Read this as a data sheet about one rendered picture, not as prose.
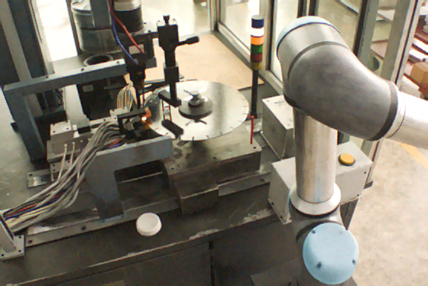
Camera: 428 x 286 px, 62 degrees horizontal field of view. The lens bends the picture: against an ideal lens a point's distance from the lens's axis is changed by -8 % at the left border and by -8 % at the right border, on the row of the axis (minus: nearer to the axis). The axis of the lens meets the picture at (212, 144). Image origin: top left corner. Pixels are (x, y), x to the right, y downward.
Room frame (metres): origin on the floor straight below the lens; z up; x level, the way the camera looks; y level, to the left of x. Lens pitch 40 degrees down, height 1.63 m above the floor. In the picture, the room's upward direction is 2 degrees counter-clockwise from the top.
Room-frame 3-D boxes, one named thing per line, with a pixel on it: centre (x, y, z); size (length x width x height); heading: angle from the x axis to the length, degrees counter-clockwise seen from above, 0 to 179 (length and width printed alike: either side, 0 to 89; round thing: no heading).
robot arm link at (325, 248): (0.45, -0.24, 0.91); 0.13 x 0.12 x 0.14; 0
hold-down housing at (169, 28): (0.96, 0.11, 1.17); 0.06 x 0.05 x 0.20; 99
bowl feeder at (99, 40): (1.68, 0.46, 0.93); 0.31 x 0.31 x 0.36
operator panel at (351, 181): (0.78, -0.31, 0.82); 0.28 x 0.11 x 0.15; 108
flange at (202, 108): (1.00, 0.05, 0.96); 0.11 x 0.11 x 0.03
